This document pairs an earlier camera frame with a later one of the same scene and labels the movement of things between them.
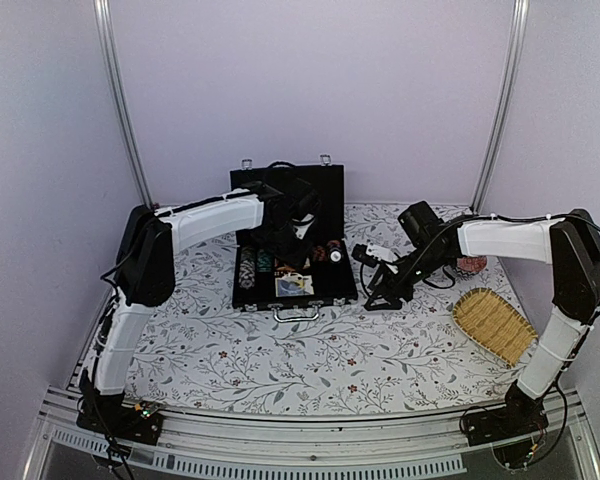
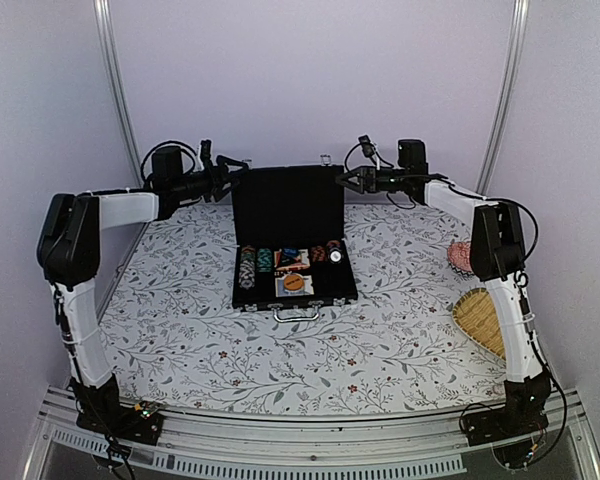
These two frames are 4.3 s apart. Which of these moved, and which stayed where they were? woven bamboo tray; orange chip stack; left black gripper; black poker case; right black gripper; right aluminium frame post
Moved: right black gripper; left black gripper
Stayed: black poker case; right aluminium frame post; orange chip stack; woven bamboo tray
